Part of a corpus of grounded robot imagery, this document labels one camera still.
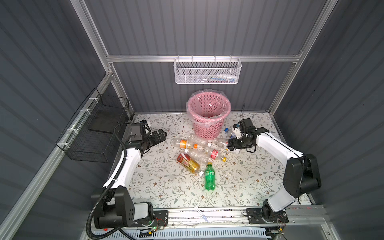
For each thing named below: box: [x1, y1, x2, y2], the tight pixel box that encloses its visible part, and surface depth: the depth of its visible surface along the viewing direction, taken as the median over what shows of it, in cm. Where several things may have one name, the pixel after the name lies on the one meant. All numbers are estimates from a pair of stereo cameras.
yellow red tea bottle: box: [177, 153, 201, 174], surface depth 88 cm
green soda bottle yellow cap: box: [204, 162, 216, 191], surface depth 84 cm
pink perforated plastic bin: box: [187, 91, 232, 140], surface depth 99 cm
